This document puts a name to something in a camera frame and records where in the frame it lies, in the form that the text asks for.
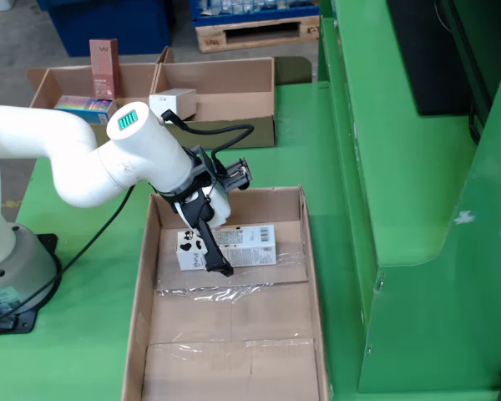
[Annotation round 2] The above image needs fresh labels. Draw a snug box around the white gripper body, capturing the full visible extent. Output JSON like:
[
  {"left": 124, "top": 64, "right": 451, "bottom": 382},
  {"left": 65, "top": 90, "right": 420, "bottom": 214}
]
[{"left": 199, "top": 186, "right": 231, "bottom": 229}]

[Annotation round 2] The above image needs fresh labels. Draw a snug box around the cow print white carton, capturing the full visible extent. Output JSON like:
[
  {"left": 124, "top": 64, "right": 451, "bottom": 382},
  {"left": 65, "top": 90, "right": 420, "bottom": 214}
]
[{"left": 175, "top": 224, "right": 278, "bottom": 272}]

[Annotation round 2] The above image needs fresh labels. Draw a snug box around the large shallow cardboard tray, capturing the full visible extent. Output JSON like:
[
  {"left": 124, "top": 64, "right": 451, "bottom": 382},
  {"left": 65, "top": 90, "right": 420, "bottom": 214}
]
[{"left": 120, "top": 185, "right": 331, "bottom": 401}]

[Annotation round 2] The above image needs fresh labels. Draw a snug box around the open brown cardboard box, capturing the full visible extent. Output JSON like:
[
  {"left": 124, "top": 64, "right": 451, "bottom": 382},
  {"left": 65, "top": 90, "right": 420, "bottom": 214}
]
[
  {"left": 27, "top": 62, "right": 159, "bottom": 135},
  {"left": 144, "top": 46, "right": 277, "bottom": 150}
]

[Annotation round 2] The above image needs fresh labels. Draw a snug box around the small white carton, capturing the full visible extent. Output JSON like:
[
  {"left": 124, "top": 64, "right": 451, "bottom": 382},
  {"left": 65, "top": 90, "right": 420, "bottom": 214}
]
[{"left": 149, "top": 88, "right": 199, "bottom": 122}]

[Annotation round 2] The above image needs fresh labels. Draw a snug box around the wooden pallet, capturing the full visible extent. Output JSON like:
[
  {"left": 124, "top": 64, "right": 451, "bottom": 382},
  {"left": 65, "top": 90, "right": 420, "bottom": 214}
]
[{"left": 195, "top": 15, "right": 321, "bottom": 54}]

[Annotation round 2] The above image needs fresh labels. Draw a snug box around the green metal rack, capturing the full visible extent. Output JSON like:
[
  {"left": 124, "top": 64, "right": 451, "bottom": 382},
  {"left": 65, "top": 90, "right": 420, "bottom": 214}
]
[{"left": 316, "top": 0, "right": 501, "bottom": 393}]

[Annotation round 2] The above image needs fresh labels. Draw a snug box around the iridescent blue carton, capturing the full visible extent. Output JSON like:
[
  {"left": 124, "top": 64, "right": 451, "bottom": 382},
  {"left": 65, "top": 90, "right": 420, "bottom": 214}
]
[{"left": 53, "top": 94, "right": 120, "bottom": 125}]

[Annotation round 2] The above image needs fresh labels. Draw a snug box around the tall pink carton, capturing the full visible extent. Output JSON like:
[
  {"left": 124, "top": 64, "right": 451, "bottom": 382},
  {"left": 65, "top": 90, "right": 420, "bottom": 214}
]
[{"left": 89, "top": 38, "right": 122, "bottom": 100}]

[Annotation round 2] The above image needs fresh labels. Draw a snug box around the blue plastic bin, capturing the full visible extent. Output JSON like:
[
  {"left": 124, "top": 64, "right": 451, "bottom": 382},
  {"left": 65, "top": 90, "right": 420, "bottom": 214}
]
[{"left": 36, "top": 0, "right": 172, "bottom": 58}]

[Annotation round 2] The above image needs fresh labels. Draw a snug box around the black flat panel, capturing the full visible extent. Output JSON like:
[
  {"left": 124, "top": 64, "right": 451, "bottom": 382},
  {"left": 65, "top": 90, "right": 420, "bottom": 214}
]
[{"left": 386, "top": 0, "right": 492, "bottom": 117}]

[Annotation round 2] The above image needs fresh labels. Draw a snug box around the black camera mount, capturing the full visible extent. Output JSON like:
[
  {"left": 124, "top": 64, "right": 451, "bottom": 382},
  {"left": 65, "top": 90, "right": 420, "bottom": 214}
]
[{"left": 186, "top": 145, "right": 252, "bottom": 196}]

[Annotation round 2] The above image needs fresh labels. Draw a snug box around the short black wrist cable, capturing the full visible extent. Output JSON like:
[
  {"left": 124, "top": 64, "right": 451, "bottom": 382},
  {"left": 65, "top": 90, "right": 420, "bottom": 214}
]
[{"left": 160, "top": 109, "right": 256, "bottom": 168}]

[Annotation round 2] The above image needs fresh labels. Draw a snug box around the long black arm cable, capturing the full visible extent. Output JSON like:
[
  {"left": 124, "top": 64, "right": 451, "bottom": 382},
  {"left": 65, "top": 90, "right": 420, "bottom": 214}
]
[{"left": 0, "top": 183, "right": 137, "bottom": 333}]

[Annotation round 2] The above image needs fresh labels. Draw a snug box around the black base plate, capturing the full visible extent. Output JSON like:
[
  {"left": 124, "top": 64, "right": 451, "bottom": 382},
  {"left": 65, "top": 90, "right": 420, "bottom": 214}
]
[{"left": 0, "top": 233, "right": 63, "bottom": 335}]

